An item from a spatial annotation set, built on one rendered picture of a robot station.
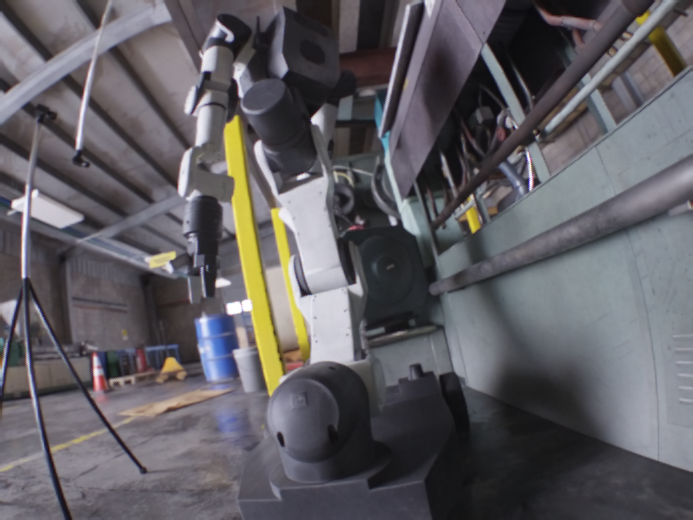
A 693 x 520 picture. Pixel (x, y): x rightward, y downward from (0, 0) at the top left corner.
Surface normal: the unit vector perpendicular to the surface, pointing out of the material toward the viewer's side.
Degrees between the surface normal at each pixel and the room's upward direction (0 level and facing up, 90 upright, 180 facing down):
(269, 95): 79
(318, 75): 98
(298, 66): 98
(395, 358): 90
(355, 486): 90
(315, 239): 106
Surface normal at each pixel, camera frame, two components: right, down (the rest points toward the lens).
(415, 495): -0.14, -0.15
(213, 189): 0.63, -0.21
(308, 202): -0.07, 0.13
